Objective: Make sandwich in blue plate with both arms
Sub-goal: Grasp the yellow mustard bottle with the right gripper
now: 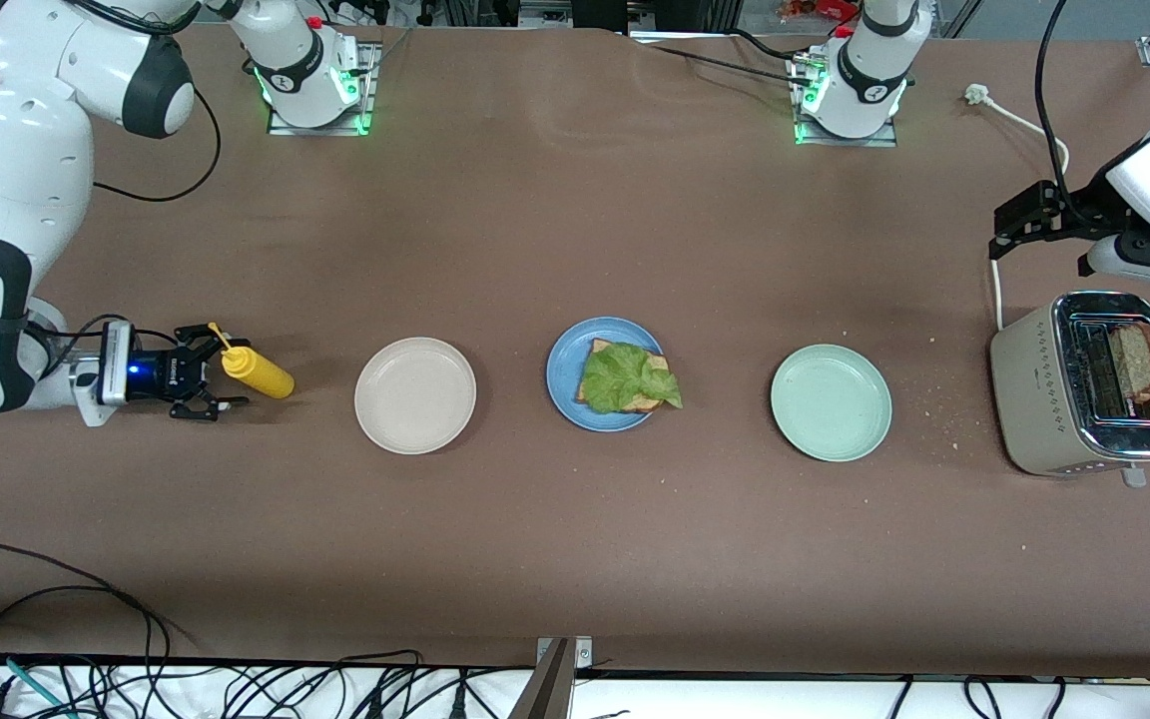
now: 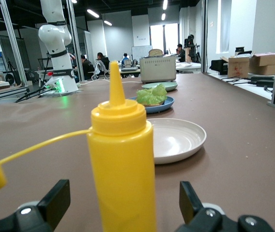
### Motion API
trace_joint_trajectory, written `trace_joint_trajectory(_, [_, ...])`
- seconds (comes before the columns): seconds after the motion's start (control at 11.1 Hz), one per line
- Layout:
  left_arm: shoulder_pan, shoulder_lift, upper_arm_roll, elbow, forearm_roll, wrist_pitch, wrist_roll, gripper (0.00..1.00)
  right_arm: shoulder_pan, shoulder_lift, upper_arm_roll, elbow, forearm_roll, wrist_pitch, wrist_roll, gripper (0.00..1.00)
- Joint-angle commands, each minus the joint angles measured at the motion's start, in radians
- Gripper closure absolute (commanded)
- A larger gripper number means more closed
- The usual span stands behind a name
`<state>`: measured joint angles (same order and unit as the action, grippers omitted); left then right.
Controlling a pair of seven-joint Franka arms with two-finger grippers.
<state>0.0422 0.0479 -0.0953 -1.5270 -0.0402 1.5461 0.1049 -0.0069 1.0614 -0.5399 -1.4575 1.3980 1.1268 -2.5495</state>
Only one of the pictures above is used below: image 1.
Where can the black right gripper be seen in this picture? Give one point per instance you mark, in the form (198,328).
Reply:
(165,373)

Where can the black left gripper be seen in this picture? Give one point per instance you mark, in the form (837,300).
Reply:
(1080,208)

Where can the yellow mustard squeeze bottle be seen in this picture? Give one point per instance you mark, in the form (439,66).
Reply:
(261,374)

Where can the brown bread slice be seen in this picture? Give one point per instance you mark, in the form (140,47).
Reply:
(1139,361)
(647,403)

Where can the green lettuce leaf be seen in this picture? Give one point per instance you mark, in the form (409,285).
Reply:
(620,377)

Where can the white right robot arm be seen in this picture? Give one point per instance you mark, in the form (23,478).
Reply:
(26,180)

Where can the beige plate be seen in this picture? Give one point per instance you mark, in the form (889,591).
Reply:
(415,395)

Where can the pale green plate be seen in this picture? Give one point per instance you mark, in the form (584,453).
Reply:
(832,402)

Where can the blue plate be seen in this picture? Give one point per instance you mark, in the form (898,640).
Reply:
(565,369)

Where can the beige chrome toaster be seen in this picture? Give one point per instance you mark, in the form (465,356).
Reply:
(1029,399)

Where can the red snack packet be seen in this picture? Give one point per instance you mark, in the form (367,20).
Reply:
(815,8)

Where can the grey metal bar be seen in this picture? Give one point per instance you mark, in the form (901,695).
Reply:
(547,689)

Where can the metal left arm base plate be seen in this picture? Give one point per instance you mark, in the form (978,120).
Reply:
(850,142)

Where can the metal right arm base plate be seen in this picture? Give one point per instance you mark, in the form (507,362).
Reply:
(372,90)

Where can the small metal bracket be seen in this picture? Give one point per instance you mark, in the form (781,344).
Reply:
(583,654)

